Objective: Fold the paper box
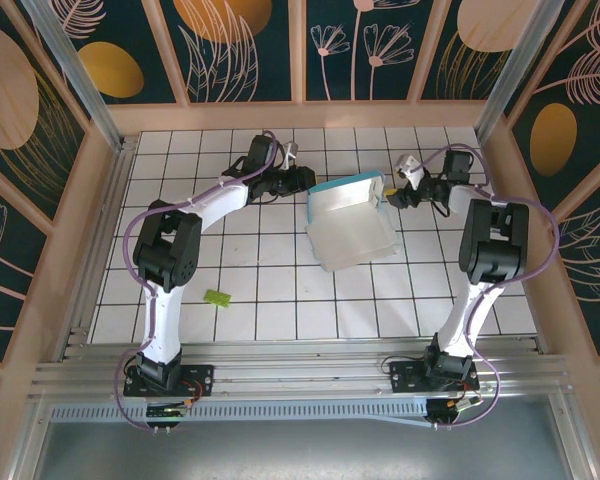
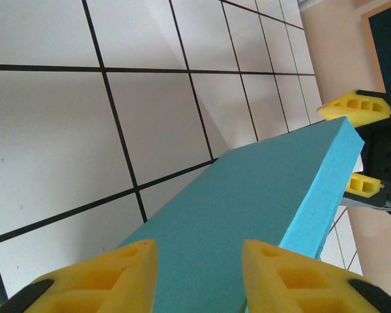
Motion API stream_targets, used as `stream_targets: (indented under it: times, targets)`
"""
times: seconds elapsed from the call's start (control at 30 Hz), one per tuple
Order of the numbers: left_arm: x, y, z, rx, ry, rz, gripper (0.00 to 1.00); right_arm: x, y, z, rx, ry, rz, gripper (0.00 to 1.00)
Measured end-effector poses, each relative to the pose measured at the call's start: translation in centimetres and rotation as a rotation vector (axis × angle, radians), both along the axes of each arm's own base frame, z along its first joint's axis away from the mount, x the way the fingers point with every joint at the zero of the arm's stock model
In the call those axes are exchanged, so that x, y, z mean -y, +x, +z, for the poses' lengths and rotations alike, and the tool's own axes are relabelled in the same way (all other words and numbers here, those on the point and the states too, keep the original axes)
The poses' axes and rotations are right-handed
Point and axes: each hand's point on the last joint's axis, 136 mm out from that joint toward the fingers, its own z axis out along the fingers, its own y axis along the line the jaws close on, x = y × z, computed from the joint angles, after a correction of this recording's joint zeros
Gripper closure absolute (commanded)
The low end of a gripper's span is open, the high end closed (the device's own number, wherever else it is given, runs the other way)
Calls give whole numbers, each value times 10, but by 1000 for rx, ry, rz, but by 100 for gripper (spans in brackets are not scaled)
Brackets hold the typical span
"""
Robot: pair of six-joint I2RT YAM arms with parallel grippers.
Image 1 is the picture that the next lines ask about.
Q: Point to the white and teal paper box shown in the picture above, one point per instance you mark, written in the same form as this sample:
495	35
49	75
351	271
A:
352	230

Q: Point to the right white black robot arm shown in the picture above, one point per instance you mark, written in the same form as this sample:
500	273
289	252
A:
495	240

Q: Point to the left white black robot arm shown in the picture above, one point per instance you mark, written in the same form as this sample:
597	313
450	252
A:
167	250

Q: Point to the small lime green plastic piece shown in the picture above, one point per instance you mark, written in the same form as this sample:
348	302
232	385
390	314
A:
218	297

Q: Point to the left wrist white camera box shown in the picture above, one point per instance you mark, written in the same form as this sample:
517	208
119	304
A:
290	152

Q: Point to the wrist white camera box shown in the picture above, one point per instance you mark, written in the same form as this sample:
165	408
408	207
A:
411	167
290	152

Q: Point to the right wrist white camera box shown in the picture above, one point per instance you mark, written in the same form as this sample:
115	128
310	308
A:
411	167

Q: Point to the aluminium corner post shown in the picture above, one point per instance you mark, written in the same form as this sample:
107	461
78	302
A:
515	70
80	75

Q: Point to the aluminium side rail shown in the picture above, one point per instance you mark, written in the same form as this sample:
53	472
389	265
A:
112	200

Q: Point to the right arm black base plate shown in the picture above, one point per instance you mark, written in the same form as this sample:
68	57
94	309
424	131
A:
402	380

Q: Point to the aluminium mounting rail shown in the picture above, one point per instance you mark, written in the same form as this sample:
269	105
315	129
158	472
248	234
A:
300	370

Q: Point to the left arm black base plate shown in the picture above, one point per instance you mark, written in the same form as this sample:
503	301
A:
202	374

